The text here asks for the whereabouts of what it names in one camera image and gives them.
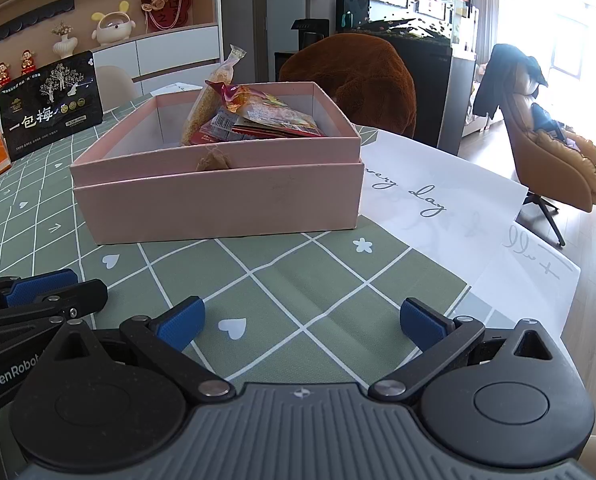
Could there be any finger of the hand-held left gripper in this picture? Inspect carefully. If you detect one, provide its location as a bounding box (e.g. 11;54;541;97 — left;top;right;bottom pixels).
0;280;110;346
0;268;79;313

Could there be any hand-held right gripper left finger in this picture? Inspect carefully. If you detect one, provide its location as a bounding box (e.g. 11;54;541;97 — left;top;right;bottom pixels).
40;296;233;403

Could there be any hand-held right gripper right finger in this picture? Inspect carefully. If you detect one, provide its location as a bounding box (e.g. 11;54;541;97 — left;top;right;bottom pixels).
368;297;561;403

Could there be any pink cardboard box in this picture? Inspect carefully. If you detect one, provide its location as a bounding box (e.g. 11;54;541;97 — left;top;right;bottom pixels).
69;81;366;246

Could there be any puffed rice bar packet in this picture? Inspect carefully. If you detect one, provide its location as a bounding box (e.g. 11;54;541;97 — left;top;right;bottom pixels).
180;44;249;147

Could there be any red cartoon-print snack packet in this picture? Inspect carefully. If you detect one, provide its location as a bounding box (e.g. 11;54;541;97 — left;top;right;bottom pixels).
218;84;329;139

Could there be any white script paper sheet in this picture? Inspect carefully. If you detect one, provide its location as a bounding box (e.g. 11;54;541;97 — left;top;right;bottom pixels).
470;220;582;338

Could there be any white script table runner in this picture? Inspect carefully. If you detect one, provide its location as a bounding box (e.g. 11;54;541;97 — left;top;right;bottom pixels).
150;81;528;291

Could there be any black tree-print snack bag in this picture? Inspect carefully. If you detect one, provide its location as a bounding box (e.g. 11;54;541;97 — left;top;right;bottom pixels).
0;51;104;161

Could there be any tan lounge chair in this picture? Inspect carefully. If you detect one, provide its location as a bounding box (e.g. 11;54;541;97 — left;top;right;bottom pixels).
478;44;596;247

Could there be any beige dining chair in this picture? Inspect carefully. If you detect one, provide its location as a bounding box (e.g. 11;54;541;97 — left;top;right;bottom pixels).
94;65;140;113

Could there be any black fish tank cabinet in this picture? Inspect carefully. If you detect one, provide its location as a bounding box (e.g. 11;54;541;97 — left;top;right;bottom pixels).
335;0;453;157

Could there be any dark blue cloth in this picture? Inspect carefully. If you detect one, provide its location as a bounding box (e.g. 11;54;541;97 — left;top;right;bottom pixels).
532;102;576;148

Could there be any white vase with flowers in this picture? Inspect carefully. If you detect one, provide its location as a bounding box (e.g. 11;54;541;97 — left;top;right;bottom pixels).
51;21;76;59

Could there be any dark jacket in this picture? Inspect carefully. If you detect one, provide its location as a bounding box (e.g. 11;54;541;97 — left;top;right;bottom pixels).
472;44;548;121

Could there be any white sideboard cabinet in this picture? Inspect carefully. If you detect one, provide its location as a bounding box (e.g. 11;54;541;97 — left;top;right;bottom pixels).
0;22;223;131

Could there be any white rabbit figurine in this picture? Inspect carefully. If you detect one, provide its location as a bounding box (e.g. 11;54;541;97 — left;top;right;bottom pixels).
90;0;136;46

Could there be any red flower ornament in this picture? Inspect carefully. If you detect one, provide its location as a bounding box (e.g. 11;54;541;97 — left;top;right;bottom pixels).
138;0;193;33

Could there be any black floor appliance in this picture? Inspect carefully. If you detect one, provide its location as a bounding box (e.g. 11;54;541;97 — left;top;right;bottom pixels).
274;18;331;81

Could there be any grey curtain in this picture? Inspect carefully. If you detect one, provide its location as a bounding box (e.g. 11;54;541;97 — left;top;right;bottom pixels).
472;0;501;51

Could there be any black wall rack strip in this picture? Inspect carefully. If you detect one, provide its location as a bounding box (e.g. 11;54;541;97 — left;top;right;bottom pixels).
0;0;74;43

